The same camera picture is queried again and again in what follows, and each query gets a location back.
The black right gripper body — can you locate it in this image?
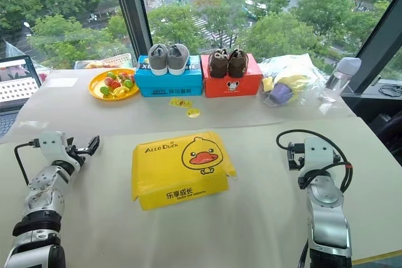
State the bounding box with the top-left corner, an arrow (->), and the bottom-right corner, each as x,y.
286,142 -> 306,159

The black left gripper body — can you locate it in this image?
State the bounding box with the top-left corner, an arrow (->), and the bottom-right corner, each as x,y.
64,142 -> 89,166

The yellow duck shoe box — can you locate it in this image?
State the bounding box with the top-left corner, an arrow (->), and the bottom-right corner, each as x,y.
131,131 -> 237,212

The red shoe box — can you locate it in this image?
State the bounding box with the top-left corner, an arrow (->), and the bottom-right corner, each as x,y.
200,53 -> 264,99

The blue shoe box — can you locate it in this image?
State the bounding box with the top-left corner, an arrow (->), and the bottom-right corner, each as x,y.
134,54 -> 204,98

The pair of grey shoes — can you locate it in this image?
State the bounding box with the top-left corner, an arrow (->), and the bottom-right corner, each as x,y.
166,43 -> 190,76

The yellow plastic plate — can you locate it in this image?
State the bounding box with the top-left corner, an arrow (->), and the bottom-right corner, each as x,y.
88,68 -> 140,102

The purple cup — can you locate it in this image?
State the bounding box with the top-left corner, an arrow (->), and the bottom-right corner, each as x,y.
270,83 -> 293,104

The white paper label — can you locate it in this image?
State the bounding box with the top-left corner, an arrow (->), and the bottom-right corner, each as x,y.
46,77 -> 79,88

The clear plastic bag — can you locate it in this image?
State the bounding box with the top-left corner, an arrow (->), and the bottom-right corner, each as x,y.
258,53 -> 339,108

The open laptop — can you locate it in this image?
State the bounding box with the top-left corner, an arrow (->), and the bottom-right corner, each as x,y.
0,55 -> 43,139

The white plastic basket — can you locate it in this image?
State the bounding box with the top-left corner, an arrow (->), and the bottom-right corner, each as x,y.
74,54 -> 138,70

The clear bottle grey lid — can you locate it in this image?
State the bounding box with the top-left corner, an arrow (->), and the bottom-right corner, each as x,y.
323,56 -> 362,94

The dark side desk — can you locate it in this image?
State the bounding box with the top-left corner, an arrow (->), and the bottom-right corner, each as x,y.
340,75 -> 402,124

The black chair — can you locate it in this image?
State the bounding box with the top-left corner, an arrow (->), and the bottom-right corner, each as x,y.
369,112 -> 402,170

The oblong yellow duck tag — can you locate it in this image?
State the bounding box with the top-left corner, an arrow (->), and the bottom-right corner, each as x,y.
170,98 -> 193,109

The brown suede shoe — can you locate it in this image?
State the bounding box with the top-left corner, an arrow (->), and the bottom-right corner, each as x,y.
227,48 -> 250,78
208,48 -> 229,78

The grey canvas shoe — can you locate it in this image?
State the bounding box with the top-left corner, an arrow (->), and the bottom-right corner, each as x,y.
147,43 -> 170,76

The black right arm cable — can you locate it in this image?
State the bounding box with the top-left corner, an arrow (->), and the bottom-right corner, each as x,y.
276,129 -> 354,194

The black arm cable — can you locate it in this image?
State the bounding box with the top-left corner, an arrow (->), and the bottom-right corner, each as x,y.
276,129 -> 354,194
13,141 -> 41,187

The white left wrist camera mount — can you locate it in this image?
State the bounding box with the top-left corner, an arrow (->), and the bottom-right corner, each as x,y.
37,131 -> 80,172

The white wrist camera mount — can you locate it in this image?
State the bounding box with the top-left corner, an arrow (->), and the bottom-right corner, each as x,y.
301,137 -> 336,173
37,131 -> 80,172

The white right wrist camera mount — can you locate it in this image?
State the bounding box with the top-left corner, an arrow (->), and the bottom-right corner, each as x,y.
301,137 -> 336,173

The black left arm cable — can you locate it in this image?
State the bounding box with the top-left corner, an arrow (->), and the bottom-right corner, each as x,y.
13,141 -> 41,187

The thin black cable coil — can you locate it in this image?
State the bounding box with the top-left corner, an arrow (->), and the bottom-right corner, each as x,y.
378,83 -> 402,97

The dark window frame post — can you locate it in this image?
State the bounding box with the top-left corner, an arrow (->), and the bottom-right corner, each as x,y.
108,0 -> 152,59

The dark slanted window frame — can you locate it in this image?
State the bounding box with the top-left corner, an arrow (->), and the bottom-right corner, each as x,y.
355,0 -> 402,62

